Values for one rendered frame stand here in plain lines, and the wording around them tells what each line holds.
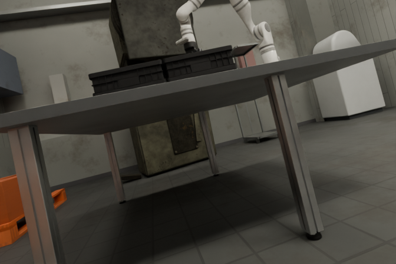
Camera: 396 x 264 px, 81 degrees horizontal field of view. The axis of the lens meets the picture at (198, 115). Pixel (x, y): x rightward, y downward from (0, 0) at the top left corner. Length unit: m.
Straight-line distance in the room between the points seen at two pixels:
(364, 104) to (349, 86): 0.44
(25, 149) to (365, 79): 5.11
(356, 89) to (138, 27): 3.90
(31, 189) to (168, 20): 2.83
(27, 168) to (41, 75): 4.21
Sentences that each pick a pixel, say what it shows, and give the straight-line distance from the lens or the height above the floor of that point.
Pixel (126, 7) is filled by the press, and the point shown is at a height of 2.18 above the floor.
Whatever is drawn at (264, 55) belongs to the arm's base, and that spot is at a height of 0.87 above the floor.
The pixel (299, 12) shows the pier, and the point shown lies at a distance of 5.88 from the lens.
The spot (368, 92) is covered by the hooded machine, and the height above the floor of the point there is 0.39.
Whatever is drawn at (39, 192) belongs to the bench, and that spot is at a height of 0.44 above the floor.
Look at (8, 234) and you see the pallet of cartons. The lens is 2.37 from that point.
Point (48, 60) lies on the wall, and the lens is 5.10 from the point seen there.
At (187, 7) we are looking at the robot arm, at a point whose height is 1.21.
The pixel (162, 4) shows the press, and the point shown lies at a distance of 3.49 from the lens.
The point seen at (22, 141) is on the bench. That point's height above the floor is 0.61.
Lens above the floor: 0.54
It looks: 2 degrees up
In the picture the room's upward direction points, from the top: 13 degrees counter-clockwise
